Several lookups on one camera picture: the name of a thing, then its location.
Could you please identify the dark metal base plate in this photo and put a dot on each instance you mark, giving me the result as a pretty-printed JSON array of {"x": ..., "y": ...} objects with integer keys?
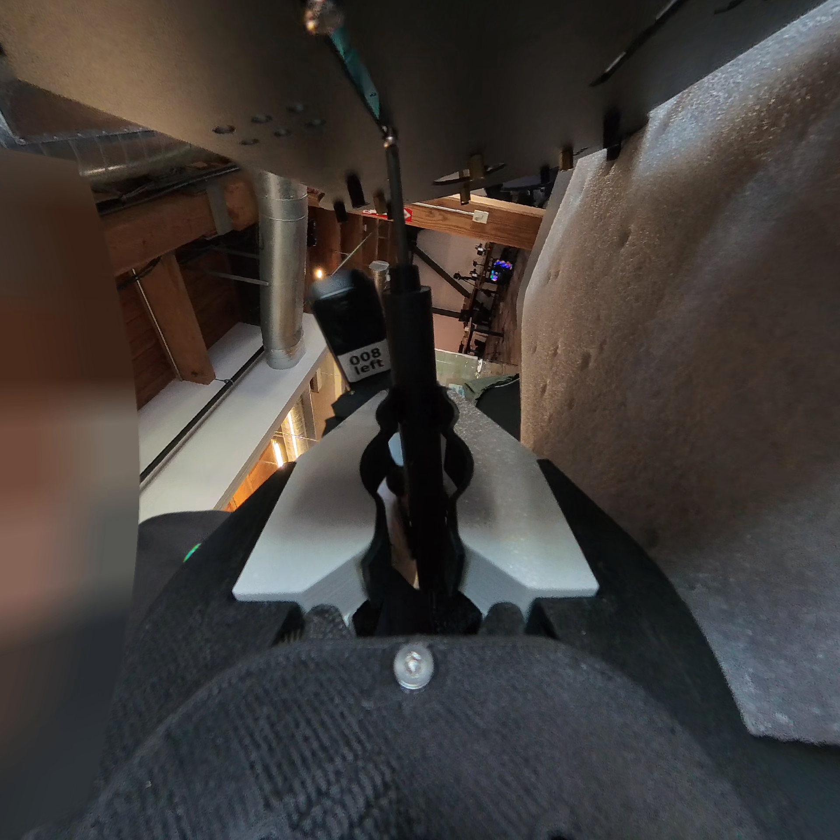
[{"x": 197, "y": 65}]

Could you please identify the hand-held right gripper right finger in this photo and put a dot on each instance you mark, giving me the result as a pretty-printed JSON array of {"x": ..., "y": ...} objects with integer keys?
[{"x": 525, "y": 525}]

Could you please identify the lit computer monitor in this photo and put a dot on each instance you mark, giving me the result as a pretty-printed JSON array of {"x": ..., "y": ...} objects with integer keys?
[{"x": 502, "y": 267}]

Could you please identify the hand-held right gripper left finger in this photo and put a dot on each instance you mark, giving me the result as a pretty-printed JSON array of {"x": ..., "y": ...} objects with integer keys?
[{"x": 308, "y": 525}]

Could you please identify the wooden ceiling beam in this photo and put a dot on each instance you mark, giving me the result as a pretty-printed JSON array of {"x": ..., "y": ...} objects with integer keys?
[
  {"x": 479, "y": 226},
  {"x": 177, "y": 315}
]

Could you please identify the brass standoff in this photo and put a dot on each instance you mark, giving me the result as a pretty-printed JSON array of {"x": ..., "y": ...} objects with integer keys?
[
  {"x": 565, "y": 159},
  {"x": 472, "y": 177}
]

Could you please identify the dark green cloth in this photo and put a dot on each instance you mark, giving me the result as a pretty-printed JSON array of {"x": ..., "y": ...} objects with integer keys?
[{"x": 485, "y": 394}]

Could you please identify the silver ventilation duct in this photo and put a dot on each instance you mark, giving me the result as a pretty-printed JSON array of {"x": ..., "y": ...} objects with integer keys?
[
  {"x": 144, "y": 154},
  {"x": 282, "y": 275}
]

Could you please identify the grey foam sheet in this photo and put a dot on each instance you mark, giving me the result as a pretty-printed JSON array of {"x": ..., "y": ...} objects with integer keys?
[{"x": 689, "y": 328}]

